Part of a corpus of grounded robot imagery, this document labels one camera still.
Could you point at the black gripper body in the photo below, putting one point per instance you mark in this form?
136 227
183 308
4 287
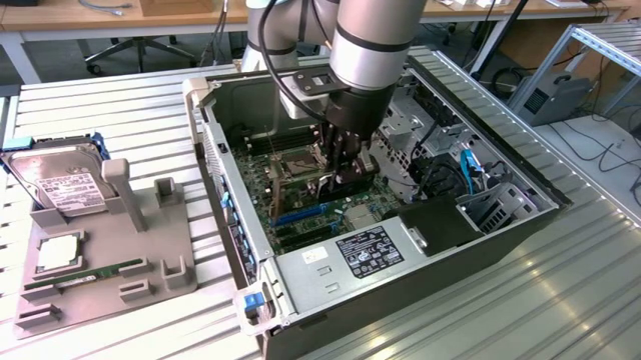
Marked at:
361 110

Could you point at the black graphics card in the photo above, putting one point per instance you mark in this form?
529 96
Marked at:
345 195

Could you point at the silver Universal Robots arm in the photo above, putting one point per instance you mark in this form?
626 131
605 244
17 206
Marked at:
370 56

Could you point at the silver perforated drive cage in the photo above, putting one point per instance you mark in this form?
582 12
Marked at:
401 172

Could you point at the black RAM slot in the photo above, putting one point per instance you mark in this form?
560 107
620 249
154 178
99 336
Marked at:
280 138
284 147

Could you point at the thin socket locking lever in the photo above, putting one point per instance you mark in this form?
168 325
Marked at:
272 146

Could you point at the silver chipset heatsink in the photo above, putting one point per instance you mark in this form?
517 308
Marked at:
361 219

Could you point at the blue expansion slot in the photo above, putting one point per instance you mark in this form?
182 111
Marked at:
295 218

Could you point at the green motherboard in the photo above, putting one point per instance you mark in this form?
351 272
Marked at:
250 168

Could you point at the black expansion slot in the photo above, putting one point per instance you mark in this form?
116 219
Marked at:
303 232
306 243

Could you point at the black plastic air shroud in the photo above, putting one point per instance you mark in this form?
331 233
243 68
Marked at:
441 225

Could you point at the black office chair base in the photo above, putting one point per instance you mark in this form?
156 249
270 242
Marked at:
140 47
441 27

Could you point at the silver power supply unit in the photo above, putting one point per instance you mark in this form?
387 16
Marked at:
321 277

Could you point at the silver disk bay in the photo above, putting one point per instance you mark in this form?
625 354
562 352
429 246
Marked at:
501 210

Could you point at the white box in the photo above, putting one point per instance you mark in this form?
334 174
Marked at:
481 3

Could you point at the grey floor appliance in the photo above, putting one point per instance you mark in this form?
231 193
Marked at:
556 97

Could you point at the black stand pole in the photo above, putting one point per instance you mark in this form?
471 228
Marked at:
517 9

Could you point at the blue case latch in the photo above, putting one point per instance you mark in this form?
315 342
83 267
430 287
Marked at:
252 302

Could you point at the open black PC case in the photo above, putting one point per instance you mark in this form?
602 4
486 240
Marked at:
401 318

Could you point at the long wooden desk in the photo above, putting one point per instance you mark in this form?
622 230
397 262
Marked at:
550 11

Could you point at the green loose RAM stick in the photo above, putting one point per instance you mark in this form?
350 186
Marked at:
110 269

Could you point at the grey parts rack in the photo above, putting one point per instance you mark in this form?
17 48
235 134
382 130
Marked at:
100 262

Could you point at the silver hard disk drive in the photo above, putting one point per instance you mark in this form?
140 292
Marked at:
60 187

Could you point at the silver CPU chip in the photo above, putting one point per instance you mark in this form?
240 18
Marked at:
57 253

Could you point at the blue disk carrier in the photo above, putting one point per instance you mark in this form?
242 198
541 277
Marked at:
17 144

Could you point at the wooden desk white legs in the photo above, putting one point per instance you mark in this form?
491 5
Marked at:
40 18

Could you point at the black desk device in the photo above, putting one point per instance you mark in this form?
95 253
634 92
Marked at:
17 2

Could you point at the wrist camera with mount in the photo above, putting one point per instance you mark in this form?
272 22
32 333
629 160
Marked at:
321 80

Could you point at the aluminium frame rack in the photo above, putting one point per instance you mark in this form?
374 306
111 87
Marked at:
610 41

